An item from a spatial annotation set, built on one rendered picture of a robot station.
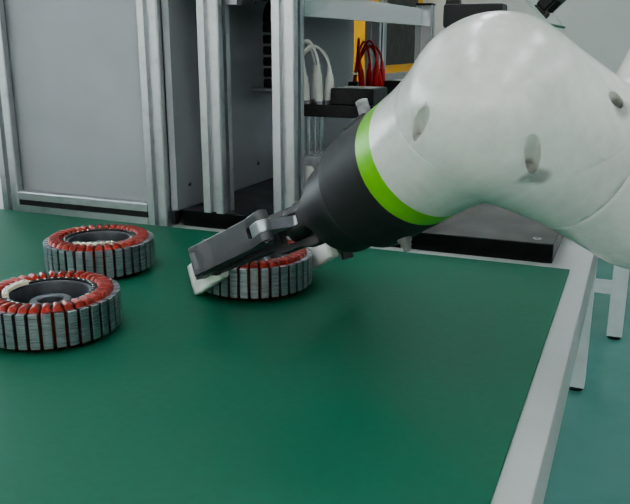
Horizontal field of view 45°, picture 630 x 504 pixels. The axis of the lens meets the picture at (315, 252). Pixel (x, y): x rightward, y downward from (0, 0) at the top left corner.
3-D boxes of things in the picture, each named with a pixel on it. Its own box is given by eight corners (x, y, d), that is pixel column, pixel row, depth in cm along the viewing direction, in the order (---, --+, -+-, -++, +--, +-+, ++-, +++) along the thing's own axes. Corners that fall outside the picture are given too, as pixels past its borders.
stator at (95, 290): (139, 308, 68) (136, 268, 67) (94, 358, 57) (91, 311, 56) (19, 305, 69) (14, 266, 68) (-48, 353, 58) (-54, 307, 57)
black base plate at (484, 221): (590, 174, 140) (591, 162, 139) (552, 264, 83) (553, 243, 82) (350, 159, 157) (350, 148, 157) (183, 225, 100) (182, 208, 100)
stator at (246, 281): (334, 289, 73) (334, 252, 72) (231, 311, 67) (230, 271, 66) (275, 262, 82) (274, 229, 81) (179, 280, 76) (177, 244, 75)
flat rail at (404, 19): (428, 26, 144) (428, 9, 143) (291, 15, 88) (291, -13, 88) (421, 26, 144) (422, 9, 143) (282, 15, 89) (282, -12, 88)
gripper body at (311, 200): (396, 142, 60) (338, 184, 68) (306, 150, 56) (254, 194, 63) (425, 231, 59) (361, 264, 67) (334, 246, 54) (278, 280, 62)
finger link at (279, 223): (334, 229, 61) (306, 224, 57) (279, 250, 63) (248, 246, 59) (326, 201, 62) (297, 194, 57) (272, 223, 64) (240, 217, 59)
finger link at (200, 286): (230, 275, 67) (222, 276, 66) (201, 294, 73) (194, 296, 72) (221, 243, 67) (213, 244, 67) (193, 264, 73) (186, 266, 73)
